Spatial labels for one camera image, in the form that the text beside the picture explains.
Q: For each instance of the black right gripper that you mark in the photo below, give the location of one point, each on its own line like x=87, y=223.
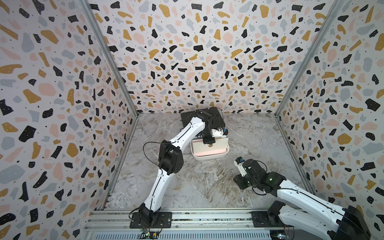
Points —
x=238, y=181

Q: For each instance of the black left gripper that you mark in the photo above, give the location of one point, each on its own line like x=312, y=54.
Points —
x=212, y=141

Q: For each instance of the white storage tray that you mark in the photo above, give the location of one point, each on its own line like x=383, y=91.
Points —
x=209, y=157

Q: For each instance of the pink envelope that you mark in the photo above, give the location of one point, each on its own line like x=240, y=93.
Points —
x=209, y=152

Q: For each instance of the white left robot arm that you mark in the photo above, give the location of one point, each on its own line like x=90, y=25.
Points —
x=201, y=123

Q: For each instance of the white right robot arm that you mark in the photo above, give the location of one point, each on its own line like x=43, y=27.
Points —
x=298, y=208

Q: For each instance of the black metal briefcase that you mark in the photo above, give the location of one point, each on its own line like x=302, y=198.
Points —
x=217, y=119

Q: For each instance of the small electronics board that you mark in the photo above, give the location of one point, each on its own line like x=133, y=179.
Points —
x=147, y=234

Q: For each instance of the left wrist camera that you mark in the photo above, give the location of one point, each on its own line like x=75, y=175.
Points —
x=221, y=133

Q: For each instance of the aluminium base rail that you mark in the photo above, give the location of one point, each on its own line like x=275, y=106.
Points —
x=182, y=224

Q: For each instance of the aluminium corner post left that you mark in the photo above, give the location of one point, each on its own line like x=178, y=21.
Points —
x=86, y=8

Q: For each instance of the aluminium corner post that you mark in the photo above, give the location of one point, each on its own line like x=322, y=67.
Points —
x=335, y=8
x=86, y=8

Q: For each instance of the aluminium corner post right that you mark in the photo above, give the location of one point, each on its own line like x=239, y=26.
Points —
x=335, y=8

